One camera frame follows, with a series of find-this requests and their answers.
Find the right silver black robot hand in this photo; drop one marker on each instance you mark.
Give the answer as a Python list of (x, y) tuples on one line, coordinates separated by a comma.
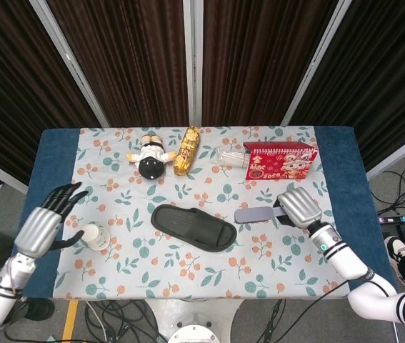
[(300, 209)]

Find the clear plastic packet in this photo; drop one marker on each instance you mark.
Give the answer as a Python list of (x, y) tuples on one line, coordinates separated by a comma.
[(230, 158)]

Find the gold foil snack package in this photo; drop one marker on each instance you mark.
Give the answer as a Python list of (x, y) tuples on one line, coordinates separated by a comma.
[(185, 151)]

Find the floral printed tablecloth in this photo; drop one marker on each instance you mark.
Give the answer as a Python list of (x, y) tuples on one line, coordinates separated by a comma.
[(202, 275)]

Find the black shoe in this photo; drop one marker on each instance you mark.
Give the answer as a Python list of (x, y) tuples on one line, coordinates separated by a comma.
[(39, 309)]

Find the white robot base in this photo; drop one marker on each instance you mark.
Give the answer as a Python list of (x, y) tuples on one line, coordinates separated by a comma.
[(193, 321)]

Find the black rubber slipper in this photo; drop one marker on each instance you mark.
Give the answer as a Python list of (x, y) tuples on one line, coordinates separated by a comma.
[(188, 225)]

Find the blue table cover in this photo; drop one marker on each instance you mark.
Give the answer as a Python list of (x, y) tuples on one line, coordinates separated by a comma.
[(52, 160)]

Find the red 2026 desk calendar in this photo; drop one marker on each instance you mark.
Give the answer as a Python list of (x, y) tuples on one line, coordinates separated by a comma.
[(280, 164)]

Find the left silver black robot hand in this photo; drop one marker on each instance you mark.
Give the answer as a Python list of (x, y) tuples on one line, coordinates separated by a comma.
[(38, 228)]

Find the black headed plush doll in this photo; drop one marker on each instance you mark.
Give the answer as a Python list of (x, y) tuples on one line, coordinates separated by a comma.
[(150, 162)]

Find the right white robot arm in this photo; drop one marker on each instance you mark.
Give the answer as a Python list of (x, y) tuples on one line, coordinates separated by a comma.
[(345, 261)]

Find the white black sneaker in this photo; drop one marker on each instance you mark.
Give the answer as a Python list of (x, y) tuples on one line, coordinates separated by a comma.
[(396, 253)]

